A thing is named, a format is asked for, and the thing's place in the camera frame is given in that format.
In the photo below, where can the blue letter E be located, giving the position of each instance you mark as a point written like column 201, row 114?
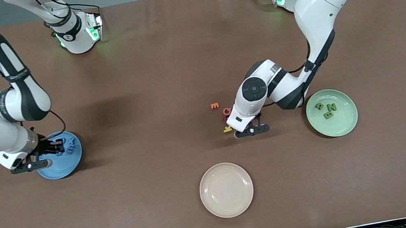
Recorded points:
column 72, row 148

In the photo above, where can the blue letter X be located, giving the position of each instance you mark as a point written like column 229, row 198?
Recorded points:
column 73, row 142

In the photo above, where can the green letter J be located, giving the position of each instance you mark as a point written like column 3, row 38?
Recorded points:
column 317, row 106

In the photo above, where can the green letter B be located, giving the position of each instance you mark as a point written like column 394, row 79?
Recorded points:
column 328, row 115

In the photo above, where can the green letter N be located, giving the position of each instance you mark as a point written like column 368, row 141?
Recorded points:
column 332, row 107

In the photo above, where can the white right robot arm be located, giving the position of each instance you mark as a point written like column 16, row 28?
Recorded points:
column 23, row 99

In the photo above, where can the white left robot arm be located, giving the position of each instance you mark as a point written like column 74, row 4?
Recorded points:
column 317, row 2

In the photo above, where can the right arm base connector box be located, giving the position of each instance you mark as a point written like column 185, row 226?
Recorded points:
column 93, row 26

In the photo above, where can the yellow letter K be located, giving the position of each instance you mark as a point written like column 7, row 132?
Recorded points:
column 226, row 129

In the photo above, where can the red letter Q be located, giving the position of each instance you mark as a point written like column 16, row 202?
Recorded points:
column 224, row 112

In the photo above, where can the blue plate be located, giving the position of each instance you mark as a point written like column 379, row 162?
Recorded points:
column 66, row 167

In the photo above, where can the orange letter E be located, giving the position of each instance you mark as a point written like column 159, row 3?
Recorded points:
column 215, row 106

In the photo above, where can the beige plate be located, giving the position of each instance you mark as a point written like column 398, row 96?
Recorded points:
column 226, row 190

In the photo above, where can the green plate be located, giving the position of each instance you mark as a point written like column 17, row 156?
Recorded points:
column 338, row 125

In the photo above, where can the brown table cover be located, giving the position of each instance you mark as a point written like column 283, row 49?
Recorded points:
column 163, row 221

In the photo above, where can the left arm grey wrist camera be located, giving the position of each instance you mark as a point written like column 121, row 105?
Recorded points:
column 252, row 131

